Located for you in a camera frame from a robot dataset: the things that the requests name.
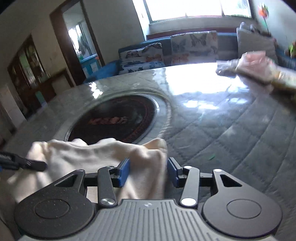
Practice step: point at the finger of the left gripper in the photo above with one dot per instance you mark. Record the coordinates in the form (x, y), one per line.
(39, 166)

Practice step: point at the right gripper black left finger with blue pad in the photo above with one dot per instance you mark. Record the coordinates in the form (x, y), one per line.
(69, 204)

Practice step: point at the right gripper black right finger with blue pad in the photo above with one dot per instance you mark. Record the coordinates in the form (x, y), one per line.
(227, 205)

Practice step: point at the cream white garment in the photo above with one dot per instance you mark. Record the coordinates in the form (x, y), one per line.
(146, 180)

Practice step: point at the white refrigerator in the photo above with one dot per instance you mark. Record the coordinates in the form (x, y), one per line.
(9, 104)

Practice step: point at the dark wooden display cabinet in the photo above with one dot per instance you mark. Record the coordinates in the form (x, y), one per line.
(31, 81)

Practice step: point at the black round induction cooktop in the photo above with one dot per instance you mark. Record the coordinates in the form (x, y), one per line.
(125, 118)

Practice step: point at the left butterfly print cushion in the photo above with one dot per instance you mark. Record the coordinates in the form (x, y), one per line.
(145, 58)

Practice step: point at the butterfly print cushion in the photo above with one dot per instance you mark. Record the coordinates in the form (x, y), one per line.
(194, 47)
(145, 58)

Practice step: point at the right butterfly print cushion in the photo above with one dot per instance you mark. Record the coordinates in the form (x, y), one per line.
(194, 47)

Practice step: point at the blue sofa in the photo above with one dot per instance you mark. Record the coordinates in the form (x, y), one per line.
(227, 50)

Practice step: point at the grey white pillow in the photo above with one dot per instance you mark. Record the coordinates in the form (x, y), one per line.
(249, 41)

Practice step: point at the bright window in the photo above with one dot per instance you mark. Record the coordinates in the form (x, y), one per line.
(159, 10)

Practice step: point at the dark wooden door frame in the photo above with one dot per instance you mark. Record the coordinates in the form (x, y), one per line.
(77, 41)

